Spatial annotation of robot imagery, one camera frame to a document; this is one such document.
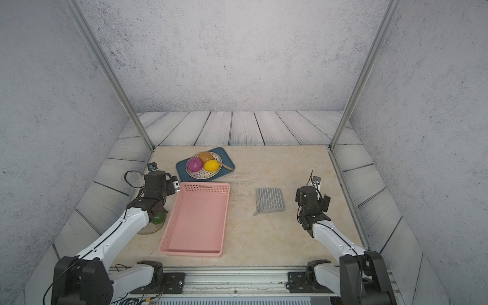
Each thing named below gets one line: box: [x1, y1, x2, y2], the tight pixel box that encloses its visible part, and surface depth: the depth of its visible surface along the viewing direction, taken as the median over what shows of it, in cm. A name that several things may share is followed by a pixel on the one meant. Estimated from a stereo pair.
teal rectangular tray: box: [175, 147, 236, 183], surface depth 110 cm
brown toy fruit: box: [198, 151, 214, 164], surface depth 112 cm
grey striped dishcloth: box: [252, 187, 285, 216], surface depth 96 cm
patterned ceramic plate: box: [185, 151, 224, 180], surface depth 110 cm
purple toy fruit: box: [186, 156, 204, 173], surface depth 108 cm
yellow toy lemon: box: [203, 159, 221, 172], surface depth 110 cm
